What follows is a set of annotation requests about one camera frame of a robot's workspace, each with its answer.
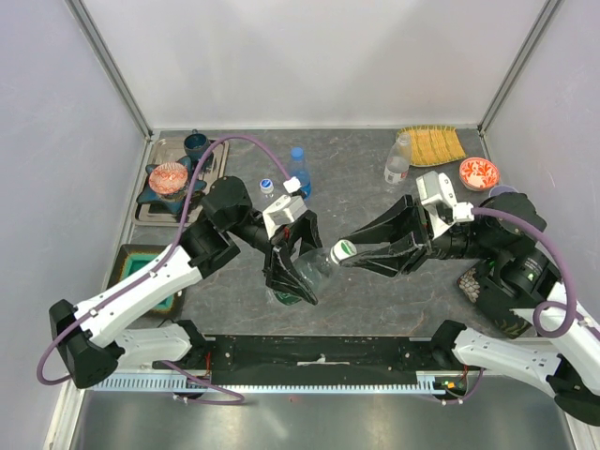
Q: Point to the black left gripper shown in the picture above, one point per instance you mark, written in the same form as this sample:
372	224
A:
280	272

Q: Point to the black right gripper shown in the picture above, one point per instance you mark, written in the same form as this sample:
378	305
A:
387	227

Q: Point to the green-label Cestbon bottle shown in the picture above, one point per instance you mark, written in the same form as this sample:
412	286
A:
319	266

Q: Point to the red-label clear bottle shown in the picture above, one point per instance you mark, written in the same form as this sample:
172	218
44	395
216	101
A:
399	160

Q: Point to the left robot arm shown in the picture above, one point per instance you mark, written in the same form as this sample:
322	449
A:
89	335

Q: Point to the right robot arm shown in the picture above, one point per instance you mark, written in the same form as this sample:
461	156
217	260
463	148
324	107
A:
547	342

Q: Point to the clear bottle blue-white cap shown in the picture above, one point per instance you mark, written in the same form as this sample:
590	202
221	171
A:
267	189

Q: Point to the blue-label water bottle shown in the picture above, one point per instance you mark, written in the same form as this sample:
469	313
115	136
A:
298	167

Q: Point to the yellow woven tray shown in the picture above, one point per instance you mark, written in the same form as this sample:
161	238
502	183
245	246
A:
433	145

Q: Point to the red floral bowl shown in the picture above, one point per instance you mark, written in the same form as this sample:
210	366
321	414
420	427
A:
478	174

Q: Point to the purple plastic cup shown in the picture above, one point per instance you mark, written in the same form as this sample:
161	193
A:
501	189

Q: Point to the metal serving tray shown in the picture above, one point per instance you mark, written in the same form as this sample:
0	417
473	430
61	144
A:
170	149

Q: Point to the dark teal mug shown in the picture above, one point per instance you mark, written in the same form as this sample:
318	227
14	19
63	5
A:
195	145

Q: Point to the dark blue star plate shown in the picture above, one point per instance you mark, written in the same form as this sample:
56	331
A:
173	203

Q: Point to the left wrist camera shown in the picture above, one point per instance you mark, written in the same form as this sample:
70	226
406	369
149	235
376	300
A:
283	211

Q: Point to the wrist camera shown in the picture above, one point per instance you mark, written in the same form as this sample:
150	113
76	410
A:
283	211
438	198

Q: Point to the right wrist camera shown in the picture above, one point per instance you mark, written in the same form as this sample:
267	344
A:
438	198

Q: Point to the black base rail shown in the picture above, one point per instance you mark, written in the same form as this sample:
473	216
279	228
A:
229	352

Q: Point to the slotted cable duct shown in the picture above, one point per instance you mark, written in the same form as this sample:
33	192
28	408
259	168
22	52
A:
298	380

